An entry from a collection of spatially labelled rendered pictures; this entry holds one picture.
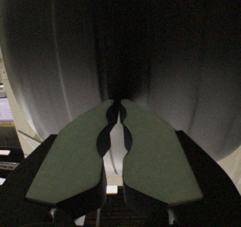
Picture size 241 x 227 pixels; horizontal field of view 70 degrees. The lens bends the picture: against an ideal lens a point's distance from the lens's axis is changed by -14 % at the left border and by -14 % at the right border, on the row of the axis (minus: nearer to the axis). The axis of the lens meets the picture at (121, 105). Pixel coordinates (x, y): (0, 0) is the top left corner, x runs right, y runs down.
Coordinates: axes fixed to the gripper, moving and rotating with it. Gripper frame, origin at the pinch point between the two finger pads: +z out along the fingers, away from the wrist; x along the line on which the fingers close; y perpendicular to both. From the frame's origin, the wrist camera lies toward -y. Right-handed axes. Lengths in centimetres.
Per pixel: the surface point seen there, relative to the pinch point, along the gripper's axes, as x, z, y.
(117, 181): -5, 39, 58
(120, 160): -0.4, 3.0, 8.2
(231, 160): 26.0, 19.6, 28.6
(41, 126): -7.0, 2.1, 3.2
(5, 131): -793, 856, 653
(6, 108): -262, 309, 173
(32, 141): -9.9, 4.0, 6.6
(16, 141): -732, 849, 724
